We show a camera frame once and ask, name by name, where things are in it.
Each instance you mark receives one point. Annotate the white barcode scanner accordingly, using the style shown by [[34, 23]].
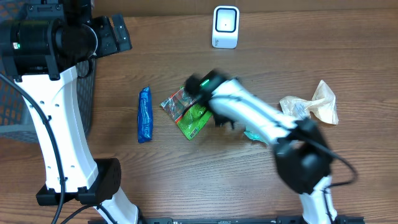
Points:
[[225, 27]]

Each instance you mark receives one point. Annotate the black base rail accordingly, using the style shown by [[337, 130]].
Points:
[[248, 220]]

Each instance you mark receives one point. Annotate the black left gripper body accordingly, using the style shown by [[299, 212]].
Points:
[[106, 36]]

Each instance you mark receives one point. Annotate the blue snack bar wrapper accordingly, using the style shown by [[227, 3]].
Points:
[[145, 116]]

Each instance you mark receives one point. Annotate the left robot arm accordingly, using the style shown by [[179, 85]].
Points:
[[40, 51]]

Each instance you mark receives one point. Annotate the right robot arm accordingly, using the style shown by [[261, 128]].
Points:
[[303, 159]]

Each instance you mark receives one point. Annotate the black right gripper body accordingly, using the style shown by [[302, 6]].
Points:
[[219, 119]]

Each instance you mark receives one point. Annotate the green snack packet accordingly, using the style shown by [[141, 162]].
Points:
[[187, 115]]

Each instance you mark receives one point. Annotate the teal tissue packet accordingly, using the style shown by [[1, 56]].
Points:
[[253, 136]]

